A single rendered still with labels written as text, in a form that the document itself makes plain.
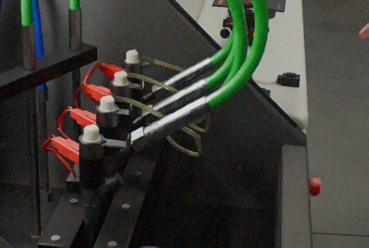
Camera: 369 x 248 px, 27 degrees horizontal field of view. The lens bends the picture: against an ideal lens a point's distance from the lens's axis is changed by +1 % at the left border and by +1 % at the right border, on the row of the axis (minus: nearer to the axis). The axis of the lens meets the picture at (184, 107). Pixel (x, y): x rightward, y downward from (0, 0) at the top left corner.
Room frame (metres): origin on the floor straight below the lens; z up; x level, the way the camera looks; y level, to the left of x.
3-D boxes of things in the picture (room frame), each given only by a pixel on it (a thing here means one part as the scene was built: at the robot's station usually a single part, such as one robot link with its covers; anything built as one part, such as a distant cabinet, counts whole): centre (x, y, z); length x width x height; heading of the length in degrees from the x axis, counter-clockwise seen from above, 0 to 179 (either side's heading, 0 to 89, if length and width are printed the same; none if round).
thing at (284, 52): (1.42, -0.12, 0.97); 0.70 x 0.22 x 0.03; 174
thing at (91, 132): (0.74, 0.10, 1.09); 0.02 x 0.02 x 0.03
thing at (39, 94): (1.02, 0.21, 0.93); 0.02 x 0.02 x 0.19; 84
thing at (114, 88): (0.89, 0.07, 0.98); 0.05 x 0.03 x 0.21; 84
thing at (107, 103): (0.82, 0.09, 1.09); 0.02 x 0.02 x 0.03
